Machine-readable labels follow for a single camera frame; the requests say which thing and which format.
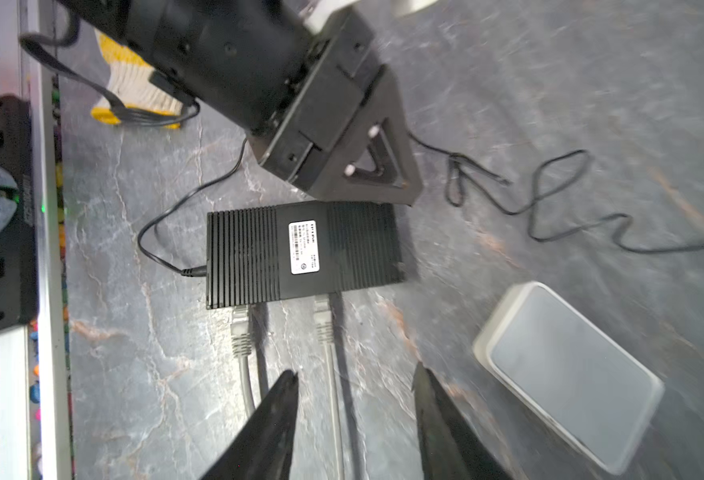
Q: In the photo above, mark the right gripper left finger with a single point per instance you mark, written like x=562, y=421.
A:
x=263, y=448

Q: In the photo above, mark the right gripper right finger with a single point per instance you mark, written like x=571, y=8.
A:
x=449, y=448

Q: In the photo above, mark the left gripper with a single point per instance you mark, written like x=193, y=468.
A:
x=343, y=135

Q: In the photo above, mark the black network switch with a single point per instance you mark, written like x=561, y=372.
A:
x=265, y=254

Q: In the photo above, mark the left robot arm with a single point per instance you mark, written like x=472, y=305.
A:
x=242, y=58

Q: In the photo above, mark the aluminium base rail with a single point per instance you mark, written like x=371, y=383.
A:
x=35, y=427

